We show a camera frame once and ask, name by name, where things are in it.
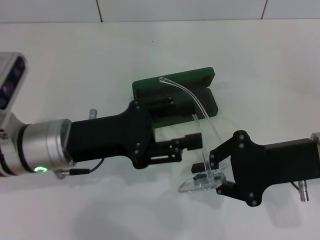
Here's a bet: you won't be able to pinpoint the green glasses case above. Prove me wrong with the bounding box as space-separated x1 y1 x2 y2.
131 66 220 128

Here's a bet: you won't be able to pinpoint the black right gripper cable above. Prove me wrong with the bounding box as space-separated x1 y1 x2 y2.
289 179 311 202

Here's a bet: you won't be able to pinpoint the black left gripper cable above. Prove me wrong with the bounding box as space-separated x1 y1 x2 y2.
54 158 105 180

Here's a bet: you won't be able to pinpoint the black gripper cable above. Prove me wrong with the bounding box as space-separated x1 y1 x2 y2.
54 158 105 180
289 179 311 202

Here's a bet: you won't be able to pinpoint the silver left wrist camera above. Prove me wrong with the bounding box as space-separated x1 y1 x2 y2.
0 51 28 141

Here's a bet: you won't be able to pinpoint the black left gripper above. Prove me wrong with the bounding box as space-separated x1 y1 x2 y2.
66 94 176 170

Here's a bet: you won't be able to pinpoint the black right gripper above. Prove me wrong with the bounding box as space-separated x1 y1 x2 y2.
191 129 320 208

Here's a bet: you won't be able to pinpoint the clear white glasses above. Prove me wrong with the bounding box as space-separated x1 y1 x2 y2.
158 76 230 194

